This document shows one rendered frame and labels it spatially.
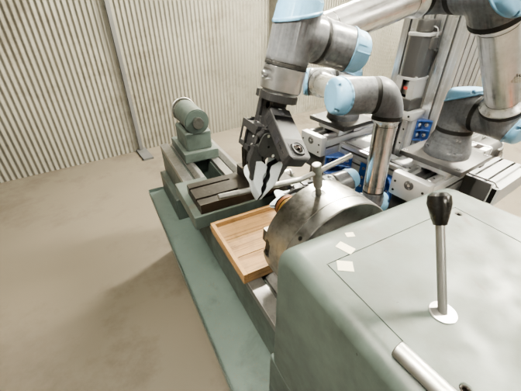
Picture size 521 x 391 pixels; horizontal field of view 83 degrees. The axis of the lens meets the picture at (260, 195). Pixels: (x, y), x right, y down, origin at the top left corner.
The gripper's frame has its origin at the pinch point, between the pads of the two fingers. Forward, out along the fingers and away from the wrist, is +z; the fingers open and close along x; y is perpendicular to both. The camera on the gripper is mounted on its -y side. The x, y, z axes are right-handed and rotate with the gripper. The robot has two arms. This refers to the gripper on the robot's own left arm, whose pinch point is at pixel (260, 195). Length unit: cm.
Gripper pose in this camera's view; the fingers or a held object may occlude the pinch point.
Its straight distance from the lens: 60.5
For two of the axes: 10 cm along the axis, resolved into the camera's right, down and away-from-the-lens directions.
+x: -8.5, 0.4, -5.2
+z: -2.2, 8.8, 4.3
